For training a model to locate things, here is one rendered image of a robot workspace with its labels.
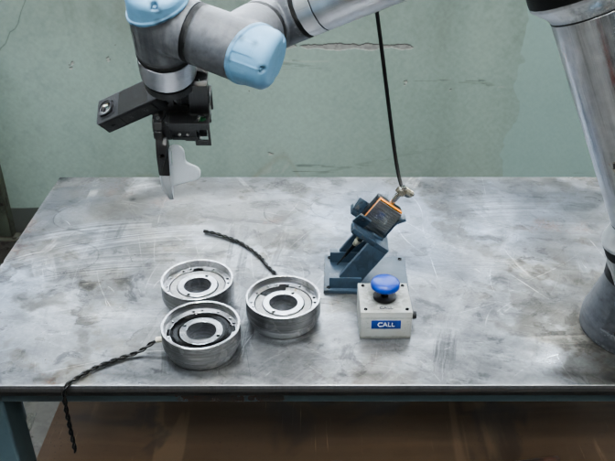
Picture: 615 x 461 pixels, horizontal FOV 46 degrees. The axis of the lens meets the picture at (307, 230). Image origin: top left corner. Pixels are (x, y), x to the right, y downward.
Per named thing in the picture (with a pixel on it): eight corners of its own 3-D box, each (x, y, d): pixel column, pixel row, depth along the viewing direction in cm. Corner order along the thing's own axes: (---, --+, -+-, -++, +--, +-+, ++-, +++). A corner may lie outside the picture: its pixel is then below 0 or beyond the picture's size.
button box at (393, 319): (360, 339, 99) (361, 310, 97) (356, 308, 106) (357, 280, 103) (418, 338, 99) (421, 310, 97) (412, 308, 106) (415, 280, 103)
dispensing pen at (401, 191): (326, 252, 113) (393, 174, 106) (348, 266, 114) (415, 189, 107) (326, 260, 111) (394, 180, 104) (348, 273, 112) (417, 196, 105)
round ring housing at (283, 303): (320, 342, 99) (321, 318, 97) (243, 342, 99) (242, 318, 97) (319, 297, 108) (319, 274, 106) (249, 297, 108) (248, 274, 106)
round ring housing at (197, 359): (241, 321, 103) (239, 298, 101) (242, 370, 94) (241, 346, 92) (166, 326, 102) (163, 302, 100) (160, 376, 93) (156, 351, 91)
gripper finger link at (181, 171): (200, 206, 108) (199, 147, 104) (160, 206, 108) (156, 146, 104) (202, 198, 111) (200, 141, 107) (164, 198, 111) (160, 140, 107)
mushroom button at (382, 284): (370, 317, 100) (372, 287, 97) (368, 300, 103) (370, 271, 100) (399, 317, 100) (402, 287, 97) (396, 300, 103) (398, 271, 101)
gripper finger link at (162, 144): (168, 179, 105) (165, 120, 101) (157, 179, 105) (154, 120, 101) (172, 167, 109) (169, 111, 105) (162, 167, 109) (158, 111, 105)
